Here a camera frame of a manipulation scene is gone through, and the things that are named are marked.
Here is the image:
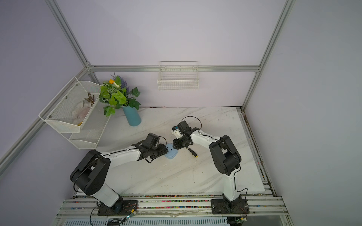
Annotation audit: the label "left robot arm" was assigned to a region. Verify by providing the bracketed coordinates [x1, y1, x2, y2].
[70, 133, 168, 214]

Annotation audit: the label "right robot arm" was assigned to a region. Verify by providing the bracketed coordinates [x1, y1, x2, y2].
[172, 121, 242, 202]

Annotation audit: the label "black yellow screwdriver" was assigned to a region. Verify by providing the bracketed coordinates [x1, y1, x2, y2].
[188, 148, 198, 158]

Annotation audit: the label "teal vase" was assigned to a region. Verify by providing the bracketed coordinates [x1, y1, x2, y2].
[123, 106, 141, 127]

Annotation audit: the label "artificial green plant bouquet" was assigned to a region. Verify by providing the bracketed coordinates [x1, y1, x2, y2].
[100, 73, 141, 117]

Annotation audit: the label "brown twigs in shelf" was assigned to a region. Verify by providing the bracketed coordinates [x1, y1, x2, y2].
[85, 92, 95, 106]

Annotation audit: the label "white cloth in shelf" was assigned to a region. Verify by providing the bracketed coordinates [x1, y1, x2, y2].
[72, 100, 92, 125]

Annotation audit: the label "white two-tier mesh shelf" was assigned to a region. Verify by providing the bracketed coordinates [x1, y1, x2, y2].
[39, 77, 110, 149]

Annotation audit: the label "white wire wall basket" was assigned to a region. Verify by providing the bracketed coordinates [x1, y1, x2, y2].
[157, 61, 199, 91]

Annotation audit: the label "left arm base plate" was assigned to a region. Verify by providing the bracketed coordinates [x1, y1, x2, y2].
[97, 200, 138, 216]

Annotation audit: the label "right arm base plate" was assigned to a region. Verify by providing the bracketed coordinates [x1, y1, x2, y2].
[211, 199, 250, 215]

